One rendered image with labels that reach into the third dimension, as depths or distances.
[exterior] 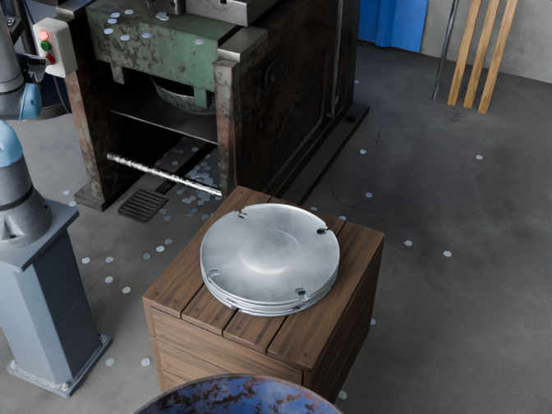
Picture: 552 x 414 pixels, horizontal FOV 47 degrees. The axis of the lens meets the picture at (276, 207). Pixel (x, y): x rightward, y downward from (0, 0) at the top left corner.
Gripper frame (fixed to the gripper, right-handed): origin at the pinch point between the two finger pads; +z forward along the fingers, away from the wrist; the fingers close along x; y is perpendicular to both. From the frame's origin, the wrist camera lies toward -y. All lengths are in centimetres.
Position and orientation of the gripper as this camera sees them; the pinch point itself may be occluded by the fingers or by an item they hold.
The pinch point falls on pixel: (46, 59)
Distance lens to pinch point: 175.6
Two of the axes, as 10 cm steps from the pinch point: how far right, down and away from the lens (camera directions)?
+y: -2.3, 9.4, 2.3
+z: 3.9, -1.3, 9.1
